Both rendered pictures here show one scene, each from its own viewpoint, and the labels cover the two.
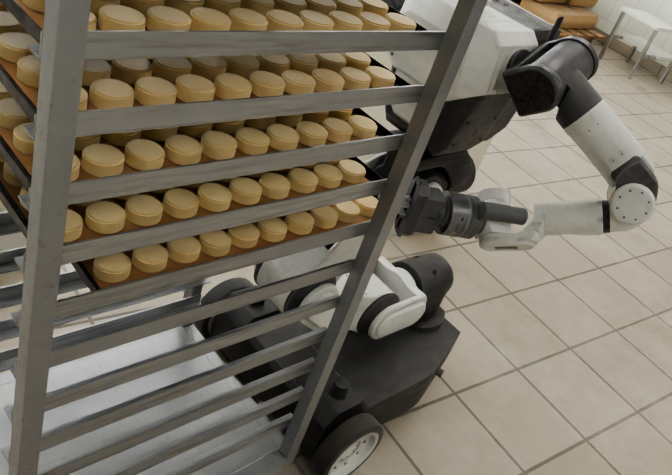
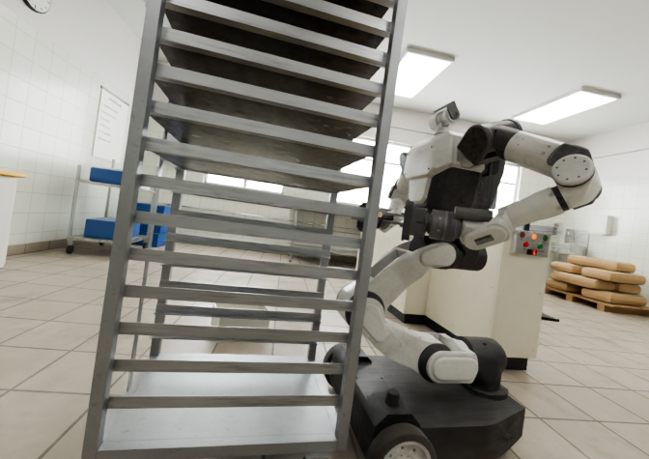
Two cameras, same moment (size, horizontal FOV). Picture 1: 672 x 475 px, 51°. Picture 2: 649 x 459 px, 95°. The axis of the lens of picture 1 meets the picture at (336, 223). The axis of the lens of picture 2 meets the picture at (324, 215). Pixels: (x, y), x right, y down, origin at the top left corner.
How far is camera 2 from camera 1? 0.92 m
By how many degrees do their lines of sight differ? 49
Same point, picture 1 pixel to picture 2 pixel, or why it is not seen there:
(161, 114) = (207, 78)
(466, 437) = not seen: outside the picture
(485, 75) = (447, 152)
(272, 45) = (267, 60)
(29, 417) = (116, 243)
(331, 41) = (302, 68)
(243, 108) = (254, 90)
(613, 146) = (540, 145)
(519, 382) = not seen: outside the picture
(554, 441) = not seen: outside the picture
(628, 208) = (568, 171)
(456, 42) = (386, 81)
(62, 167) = (145, 74)
